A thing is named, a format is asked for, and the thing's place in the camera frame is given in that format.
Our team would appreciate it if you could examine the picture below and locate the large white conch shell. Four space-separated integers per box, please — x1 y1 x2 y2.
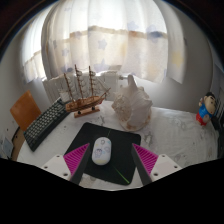
111 74 154 132

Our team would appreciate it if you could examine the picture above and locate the black mouse pad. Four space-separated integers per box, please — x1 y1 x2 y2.
63 121 142 186

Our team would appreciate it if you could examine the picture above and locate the white printed computer mouse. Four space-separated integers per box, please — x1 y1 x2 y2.
91 136 112 166

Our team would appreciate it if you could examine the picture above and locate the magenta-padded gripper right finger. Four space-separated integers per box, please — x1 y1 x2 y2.
131 143 184 186

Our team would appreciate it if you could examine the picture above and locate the orange wooden chair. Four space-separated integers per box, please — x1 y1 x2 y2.
9 90 43 132

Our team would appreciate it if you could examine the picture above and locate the wooden model sailing ship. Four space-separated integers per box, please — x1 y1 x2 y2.
59 64 112 119

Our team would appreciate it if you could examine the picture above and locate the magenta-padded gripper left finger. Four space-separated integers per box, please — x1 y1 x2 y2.
41 143 92 186

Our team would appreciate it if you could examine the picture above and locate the cartoon boy figure clock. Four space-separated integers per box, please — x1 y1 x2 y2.
195 91 217 127

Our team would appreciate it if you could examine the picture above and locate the black keyboard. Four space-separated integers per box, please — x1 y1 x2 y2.
22 98 71 153

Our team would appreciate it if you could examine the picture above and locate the white star-print curtain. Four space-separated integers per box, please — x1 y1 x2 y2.
21 0 186 84

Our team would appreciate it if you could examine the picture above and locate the white printed tablecloth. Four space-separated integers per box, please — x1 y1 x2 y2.
16 99 219 191

